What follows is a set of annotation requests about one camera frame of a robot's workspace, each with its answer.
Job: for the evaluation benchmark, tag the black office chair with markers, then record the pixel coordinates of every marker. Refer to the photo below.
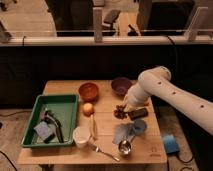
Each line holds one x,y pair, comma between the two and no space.
109,21

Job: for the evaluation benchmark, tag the wooden table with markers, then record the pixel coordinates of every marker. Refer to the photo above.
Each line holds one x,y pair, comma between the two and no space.
106,125

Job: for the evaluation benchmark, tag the grey blue cloth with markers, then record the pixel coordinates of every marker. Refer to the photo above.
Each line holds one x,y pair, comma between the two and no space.
123,132

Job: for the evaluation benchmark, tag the red bowl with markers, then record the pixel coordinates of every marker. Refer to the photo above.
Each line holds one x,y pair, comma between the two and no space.
88,91

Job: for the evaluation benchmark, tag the green plastic tray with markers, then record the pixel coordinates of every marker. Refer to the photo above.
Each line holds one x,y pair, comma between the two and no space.
64,107

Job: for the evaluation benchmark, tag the blue sponge in tray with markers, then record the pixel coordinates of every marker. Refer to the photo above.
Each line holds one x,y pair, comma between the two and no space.
44,132

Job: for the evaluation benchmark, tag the silver fork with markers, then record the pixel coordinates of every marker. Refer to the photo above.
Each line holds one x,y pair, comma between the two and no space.
98,150

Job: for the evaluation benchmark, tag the orange round fruit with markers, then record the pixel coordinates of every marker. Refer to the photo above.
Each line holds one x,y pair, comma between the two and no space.
88,109

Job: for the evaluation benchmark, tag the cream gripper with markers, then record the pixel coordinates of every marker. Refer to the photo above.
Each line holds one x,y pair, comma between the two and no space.
128,107

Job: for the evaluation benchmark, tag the dark purple grape bunch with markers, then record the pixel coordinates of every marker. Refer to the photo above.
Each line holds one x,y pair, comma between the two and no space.
119,112

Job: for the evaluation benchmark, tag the white plastic cup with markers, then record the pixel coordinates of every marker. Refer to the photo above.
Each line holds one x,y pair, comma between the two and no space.
81,136

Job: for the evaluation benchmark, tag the silver measuring cup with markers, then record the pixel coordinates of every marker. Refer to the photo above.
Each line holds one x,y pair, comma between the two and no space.
125,147

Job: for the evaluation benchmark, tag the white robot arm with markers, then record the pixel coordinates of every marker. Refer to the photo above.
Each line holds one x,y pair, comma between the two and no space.
156,81

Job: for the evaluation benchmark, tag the purple bowl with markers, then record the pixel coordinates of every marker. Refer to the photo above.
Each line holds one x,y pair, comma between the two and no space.
120,85

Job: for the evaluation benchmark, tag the black tool in tray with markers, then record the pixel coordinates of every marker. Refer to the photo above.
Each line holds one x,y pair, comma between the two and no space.
50,118

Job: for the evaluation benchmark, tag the blue measuring cup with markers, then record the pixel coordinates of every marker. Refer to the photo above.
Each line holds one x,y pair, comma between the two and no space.
139,126

